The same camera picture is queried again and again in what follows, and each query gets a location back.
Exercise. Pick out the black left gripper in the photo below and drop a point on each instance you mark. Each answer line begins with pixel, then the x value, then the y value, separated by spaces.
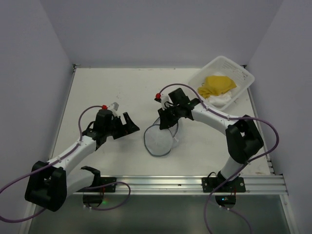
pixel 119 129

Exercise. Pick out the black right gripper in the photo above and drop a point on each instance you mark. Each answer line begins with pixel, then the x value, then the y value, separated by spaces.
pixel 167 116

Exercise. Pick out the white mesh laundry bag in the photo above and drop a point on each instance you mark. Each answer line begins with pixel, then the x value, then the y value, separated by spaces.
pixel 159 143

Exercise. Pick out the yellow bra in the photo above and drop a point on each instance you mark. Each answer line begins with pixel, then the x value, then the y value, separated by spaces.
pixel 215 86

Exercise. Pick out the white bra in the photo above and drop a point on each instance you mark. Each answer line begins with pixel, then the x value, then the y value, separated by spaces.
pixel 221 100

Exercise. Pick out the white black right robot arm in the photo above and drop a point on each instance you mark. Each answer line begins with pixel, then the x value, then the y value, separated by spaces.
pixel 242 136

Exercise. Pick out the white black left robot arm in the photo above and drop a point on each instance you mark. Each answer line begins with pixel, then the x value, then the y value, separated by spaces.
pixel 51 182

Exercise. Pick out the white plastic basket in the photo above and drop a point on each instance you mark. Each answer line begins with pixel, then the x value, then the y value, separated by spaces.
pixel 222 66

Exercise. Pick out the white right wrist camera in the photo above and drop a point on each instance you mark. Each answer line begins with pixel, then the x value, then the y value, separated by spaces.
pixel 163 100

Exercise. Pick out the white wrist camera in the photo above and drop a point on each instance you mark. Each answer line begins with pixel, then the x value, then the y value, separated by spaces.
pixel 113 107
pixel 163 100

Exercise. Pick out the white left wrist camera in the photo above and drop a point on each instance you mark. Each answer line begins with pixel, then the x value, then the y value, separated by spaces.
pixel 113 107

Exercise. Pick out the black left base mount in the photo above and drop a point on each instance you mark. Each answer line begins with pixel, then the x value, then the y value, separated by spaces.
pixel 98 180

